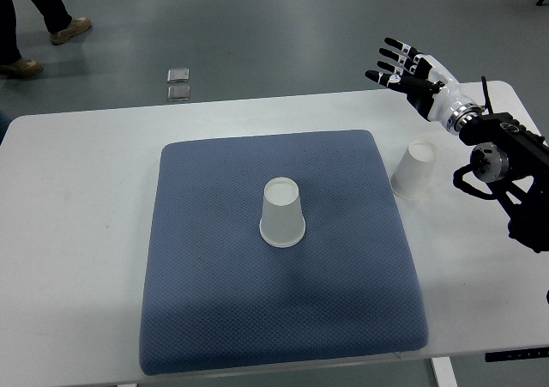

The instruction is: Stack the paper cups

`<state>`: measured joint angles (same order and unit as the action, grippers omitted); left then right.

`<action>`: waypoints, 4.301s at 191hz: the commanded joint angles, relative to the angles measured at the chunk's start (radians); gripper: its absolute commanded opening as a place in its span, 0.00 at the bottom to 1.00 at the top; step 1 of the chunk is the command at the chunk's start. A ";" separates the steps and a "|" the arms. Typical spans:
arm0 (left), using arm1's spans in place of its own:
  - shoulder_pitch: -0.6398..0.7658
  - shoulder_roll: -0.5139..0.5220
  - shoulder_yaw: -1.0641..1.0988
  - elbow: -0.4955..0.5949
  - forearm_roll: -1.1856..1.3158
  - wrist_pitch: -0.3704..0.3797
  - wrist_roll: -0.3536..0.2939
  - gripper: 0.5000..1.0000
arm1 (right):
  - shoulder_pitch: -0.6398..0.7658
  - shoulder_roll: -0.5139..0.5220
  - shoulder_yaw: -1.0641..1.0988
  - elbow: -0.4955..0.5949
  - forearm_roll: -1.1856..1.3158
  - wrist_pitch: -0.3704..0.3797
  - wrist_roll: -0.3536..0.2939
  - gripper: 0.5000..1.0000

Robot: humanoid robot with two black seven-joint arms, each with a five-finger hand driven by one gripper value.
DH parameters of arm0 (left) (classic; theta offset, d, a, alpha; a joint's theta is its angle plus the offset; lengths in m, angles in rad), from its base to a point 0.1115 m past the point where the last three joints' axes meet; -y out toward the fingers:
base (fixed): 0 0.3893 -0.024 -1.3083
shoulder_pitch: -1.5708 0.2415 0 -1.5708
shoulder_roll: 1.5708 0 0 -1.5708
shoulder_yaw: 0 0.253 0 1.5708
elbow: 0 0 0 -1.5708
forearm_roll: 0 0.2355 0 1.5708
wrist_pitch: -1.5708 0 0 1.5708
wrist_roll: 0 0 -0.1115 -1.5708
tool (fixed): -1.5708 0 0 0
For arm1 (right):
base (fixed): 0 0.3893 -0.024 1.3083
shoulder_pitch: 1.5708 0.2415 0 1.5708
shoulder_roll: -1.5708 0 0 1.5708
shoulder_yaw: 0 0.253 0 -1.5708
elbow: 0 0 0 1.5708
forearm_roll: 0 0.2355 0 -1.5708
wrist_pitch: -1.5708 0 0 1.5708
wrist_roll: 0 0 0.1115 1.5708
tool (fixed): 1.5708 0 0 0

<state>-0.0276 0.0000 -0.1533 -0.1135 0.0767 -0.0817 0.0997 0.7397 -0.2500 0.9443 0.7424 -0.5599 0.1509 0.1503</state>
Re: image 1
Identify white paper cup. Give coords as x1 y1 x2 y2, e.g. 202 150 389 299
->
259 177 306 248
389 140 438 200

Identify tan shoe left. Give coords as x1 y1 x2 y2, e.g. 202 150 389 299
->
1 57 43 79

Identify person's dark trouser legs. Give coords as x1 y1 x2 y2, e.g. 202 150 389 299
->
0 0 73 65

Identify white table leg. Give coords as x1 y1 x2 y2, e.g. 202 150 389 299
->
431 357 458 387

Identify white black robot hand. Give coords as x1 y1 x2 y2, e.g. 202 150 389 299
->
365 37 482 135

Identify lower metal floor plate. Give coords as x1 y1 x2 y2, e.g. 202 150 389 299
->
167 84 190 102

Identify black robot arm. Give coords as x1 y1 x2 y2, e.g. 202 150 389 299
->
449 77 548 253

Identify metal floor plate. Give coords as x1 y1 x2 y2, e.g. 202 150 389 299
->
166 67 190 83
167 84 190 102

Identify upper metal floor plate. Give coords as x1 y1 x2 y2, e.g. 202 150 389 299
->
166 67 190 83

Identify black table control panel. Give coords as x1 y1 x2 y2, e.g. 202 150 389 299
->
485 347 549 363

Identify blue textured cushion mat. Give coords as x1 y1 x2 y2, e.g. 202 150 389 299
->
140 130 428 375

